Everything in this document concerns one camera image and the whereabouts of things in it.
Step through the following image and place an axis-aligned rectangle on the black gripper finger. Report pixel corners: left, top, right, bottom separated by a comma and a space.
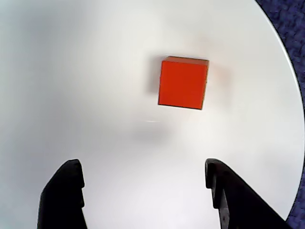
36, 158, 88, 229
205, 158, 294, 229

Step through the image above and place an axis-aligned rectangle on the white round plate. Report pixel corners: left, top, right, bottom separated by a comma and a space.
0, 0, 305, 229

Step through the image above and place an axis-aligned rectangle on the red cube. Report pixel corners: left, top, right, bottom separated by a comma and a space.
157, 56, 210, 111

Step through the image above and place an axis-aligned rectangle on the blue woven cloth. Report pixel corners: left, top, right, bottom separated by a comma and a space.
256, 0, 305, 229

